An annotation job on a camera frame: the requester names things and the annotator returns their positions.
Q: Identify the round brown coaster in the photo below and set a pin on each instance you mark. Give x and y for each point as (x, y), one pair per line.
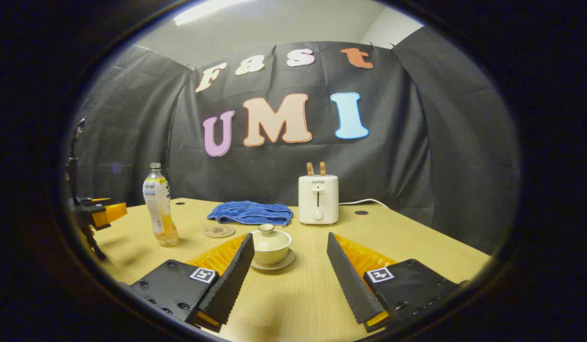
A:
(220, 231)

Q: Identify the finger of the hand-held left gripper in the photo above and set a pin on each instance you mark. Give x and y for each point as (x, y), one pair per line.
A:
(112, 213)

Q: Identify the cream ceramic teacup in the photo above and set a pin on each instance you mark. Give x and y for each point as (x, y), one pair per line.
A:
(272, 254)

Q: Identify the cream ceramic saucer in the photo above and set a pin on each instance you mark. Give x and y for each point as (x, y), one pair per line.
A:
(286, 262)

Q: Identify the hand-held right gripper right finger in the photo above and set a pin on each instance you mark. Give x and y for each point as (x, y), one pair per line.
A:
(353, 285)

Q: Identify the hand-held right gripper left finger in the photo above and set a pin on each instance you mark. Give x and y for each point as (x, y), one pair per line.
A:
(231, 280)

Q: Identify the white toaster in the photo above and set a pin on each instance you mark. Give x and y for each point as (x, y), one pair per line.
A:
(318, 199)

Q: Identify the toast bread slice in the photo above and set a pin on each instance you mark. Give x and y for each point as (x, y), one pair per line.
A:
(322, 168)
(310, 169)

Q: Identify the black backdrop cloth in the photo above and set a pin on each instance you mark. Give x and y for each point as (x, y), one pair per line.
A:
(407, 142)

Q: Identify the blue towel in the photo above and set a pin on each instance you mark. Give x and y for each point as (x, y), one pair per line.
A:
(250, 213)

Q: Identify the clear plastic water bottle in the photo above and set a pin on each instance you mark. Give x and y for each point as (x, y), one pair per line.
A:
(159, 209)

